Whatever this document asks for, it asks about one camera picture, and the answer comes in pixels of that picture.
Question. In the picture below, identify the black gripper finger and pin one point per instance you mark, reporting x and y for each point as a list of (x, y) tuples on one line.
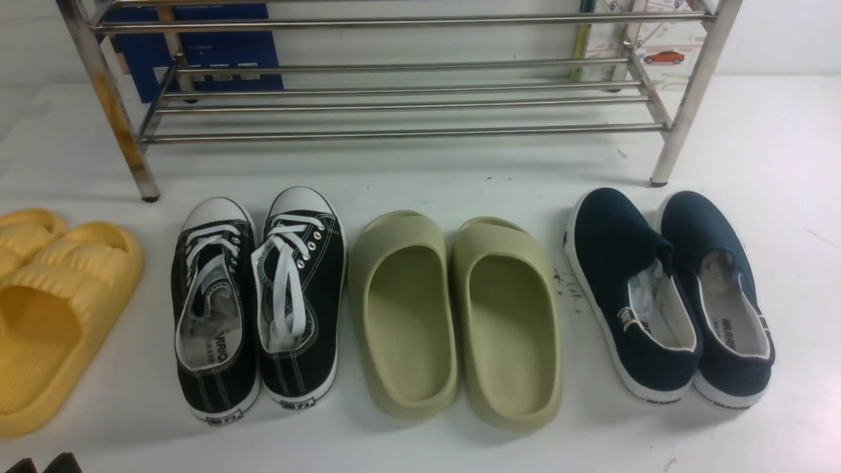
[(64, 463)]

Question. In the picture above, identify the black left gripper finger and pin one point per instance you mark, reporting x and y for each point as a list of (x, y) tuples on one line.
[(23, 466)]

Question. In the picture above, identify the black canvas sneaker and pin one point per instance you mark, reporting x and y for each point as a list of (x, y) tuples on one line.
[(214, 305), (299, 272)]

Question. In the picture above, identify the stainless steel shoe rack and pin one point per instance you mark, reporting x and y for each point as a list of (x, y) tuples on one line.
[(176, 98)]

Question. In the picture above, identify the navy slip-on shoe left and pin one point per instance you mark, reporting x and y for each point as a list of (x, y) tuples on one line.
[(625, 270)]

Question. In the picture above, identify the navy slip-on shoe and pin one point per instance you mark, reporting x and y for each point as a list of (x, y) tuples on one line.
[(625, 270), (718, 291)]

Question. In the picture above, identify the navy slip-on shoe right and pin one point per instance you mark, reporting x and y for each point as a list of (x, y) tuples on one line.
[(718, 291)]

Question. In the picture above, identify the yellow slide right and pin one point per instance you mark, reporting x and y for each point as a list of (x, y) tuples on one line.
[(56, 313)]

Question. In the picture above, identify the yellow slide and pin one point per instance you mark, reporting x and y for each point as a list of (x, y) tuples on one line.
[(26, 232), (56, 313)]

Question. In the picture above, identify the yellow slide left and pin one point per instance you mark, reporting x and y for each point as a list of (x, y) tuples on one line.
[(26, 232)]

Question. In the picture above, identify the olive green slide left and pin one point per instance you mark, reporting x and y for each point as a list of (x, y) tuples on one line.
[(400, 303)]

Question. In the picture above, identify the olive green slide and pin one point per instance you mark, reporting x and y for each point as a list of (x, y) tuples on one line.
[(503, 286), (400, 303)]

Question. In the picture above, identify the olive green slide right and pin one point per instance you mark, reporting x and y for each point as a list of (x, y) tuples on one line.
[(503, 286)]

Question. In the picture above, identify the poster with red car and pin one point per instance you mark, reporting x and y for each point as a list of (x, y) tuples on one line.
[(668, 50)]

